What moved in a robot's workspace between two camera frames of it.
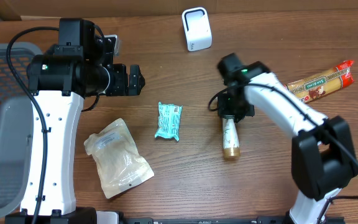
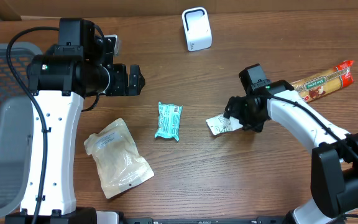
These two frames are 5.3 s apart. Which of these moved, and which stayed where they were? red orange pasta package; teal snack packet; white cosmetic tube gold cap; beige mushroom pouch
Moved: white cosmetic tube gold cap
Stayed: beige mushroom pouch; teal snack packet; red orange pasta package
